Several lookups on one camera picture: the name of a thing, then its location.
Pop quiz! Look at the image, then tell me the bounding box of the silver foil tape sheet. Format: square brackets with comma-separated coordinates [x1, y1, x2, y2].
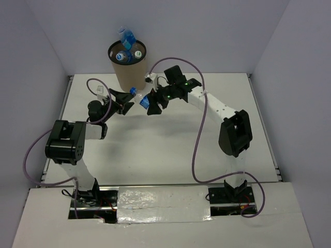
[116, 185, 212, 224]

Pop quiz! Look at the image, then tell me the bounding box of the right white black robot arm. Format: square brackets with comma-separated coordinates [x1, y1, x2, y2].
[145, 66, 252, 202]

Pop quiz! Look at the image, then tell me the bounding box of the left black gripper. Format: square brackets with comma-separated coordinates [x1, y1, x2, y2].
[100, 88, 135, 123]

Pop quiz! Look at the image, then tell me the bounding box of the blue label bottle front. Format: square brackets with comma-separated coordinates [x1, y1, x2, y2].
[129, 87, 149, 110]

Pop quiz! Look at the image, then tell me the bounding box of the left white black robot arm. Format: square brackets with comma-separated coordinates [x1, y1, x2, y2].
[45, 89, 134, 206]

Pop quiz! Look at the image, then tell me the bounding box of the green label clear bottle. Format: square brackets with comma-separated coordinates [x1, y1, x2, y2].
[134, 51, 142, 59]

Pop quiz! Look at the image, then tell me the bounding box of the brown cardboard cylinder bin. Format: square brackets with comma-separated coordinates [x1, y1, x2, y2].
[108, 40, 147, 92]

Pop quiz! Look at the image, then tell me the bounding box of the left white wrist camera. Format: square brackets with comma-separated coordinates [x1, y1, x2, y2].
[96, 86, 108, 101]

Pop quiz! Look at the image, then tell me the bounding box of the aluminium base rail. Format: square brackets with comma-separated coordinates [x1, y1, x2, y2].
[100, 182, 224, 189]

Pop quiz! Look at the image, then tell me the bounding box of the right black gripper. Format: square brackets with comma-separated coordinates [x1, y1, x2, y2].
[147, 82, 177, 115]

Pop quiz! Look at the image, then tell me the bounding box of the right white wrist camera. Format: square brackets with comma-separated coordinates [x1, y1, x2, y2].
[145, 72, 159, 91]

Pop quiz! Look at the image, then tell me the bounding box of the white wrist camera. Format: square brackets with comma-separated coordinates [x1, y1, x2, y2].
[96, 86, 108, 101]
[145, 72, 159, 91]

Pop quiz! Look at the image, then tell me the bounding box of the blue label bottle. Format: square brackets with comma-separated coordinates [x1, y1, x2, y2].
[117, 26, 137, 51]
[115, 51, 132, 63]
[129, 87, 149, 110]

